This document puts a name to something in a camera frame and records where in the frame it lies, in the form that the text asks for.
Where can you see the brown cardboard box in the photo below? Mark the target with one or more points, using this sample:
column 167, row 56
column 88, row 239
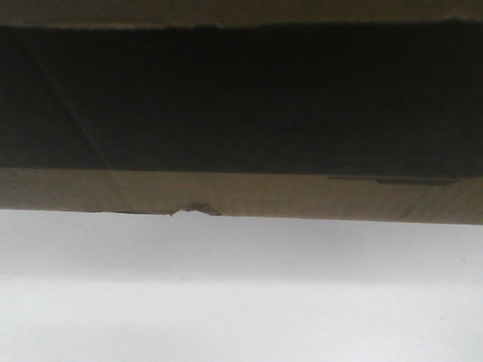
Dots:
column 364, row 110

